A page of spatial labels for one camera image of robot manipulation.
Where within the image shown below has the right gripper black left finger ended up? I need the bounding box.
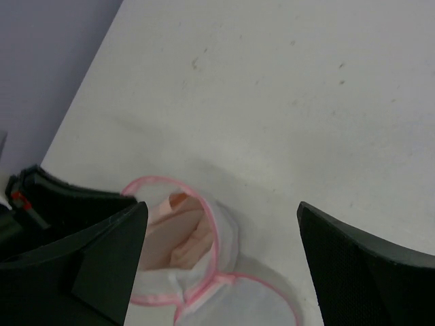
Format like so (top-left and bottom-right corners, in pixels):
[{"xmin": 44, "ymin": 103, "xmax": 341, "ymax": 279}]
[{"xmin": 1, "ymin": 202, "xmax": 147, "ymax": 325}]

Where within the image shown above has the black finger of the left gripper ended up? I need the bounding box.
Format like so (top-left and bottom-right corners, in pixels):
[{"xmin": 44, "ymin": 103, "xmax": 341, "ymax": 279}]
[{"xmin": 6, "ymin": 165, "xmax": 137, "ymax": 241}]

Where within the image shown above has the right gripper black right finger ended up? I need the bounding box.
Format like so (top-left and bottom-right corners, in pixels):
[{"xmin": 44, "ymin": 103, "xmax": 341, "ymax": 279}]
[{"xmin": 297, "ymin": 202, "xmax": 434, "ymax": 325}]

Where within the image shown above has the pink bra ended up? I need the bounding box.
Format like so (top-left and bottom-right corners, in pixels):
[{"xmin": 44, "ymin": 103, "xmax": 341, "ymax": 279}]
[{"xmin": 139, "ymin": 193, "xmax": 214, "ymax": 270}]

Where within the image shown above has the white mesh laundry bag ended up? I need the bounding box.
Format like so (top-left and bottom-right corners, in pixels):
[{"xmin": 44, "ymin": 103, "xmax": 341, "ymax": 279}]
[{"xmin": 123, "ymin": 176, "xmax": 299, "ymax": 325}]

